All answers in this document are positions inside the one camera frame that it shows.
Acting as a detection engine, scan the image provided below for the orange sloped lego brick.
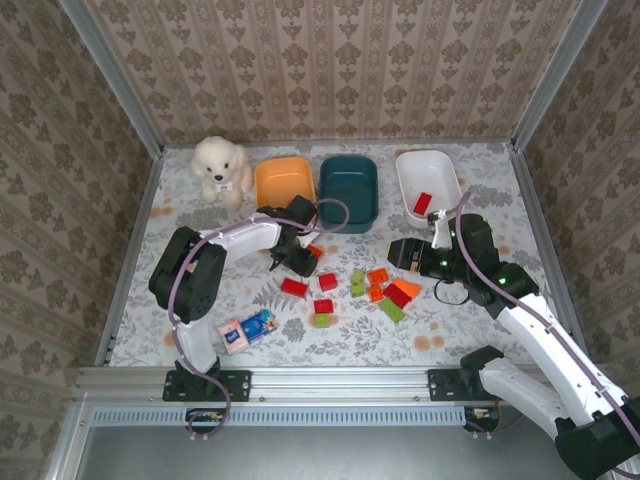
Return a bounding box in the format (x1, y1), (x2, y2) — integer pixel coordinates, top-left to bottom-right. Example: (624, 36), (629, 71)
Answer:
(392, 277), (422, 302)

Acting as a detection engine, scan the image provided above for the long green lego brick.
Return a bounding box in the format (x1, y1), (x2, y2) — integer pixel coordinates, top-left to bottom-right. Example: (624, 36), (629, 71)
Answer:
(377, 298), (405, 324)

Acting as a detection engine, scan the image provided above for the orange plastic container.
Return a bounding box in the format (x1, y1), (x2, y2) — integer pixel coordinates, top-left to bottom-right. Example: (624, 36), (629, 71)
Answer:
(253, 156), (318, 211)

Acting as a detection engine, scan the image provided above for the teal plastic container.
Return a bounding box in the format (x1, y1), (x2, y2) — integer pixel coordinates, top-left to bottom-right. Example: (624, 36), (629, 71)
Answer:
(318, 154), (380, 235)

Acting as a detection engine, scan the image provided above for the blue tissue pack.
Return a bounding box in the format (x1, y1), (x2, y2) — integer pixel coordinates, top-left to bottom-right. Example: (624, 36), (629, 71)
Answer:
(241, 308), (280, 345)

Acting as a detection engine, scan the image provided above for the white plastic container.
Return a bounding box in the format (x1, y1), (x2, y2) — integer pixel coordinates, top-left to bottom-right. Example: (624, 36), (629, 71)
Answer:
(395, 149), (464, 230)

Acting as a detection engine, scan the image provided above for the floral patterned table cover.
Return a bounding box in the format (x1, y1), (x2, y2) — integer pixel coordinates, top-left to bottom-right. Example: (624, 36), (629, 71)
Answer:
(108, 142), (575, 369)

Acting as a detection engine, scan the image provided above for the white plush dog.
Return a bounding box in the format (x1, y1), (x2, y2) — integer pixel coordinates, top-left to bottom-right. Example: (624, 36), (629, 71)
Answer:
(190, 135), (255, 211)

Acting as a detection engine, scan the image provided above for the pink tissue pack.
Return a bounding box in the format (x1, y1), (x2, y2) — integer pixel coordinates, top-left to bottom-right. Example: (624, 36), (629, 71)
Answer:
(217, 319), (250, 356)

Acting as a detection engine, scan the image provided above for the grey metal panel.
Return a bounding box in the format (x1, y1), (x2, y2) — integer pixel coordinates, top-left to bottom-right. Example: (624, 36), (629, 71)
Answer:
(47, 399), (576, 480)

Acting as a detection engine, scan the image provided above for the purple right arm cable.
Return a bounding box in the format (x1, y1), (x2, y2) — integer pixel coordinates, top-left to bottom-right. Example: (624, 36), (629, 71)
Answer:
(452, 191), (640, 479)

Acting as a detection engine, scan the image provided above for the aluminium side rail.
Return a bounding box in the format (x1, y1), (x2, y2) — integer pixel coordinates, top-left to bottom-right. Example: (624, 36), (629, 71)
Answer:
(94, 147), (166, 369)
(508, 143), (591, 362)

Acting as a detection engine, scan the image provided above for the long aluminium base rail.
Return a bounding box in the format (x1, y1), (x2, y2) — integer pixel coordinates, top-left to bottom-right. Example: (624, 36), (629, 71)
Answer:
(73, 364), (551, 404)

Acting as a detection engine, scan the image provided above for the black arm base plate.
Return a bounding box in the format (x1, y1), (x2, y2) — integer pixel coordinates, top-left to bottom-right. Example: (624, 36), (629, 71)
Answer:
(427, 368), (489, 403)
(162, 368), (252, 403)

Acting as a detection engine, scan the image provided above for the grey slotted cable duct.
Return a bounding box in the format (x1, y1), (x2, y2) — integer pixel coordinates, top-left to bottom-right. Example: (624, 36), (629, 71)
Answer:
(91, 405), (467, 427)

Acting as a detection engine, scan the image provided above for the aluminium frame post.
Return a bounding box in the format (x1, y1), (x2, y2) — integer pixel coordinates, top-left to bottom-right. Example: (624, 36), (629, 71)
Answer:
(58, 0), (165, 159)
(510, 0), (609, 151)

